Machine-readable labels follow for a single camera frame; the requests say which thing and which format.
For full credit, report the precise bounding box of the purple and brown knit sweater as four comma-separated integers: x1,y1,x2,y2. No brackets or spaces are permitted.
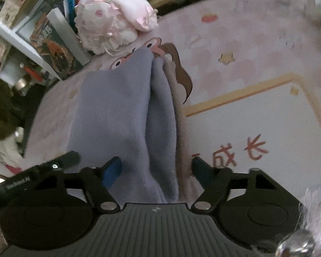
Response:
68,47,200,204

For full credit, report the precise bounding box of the dark illustrated poster book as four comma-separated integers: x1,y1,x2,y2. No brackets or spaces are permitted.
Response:
17,7,91,80

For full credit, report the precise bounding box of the pink plush bunny toy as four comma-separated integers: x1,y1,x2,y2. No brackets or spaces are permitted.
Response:
75,0,158,55

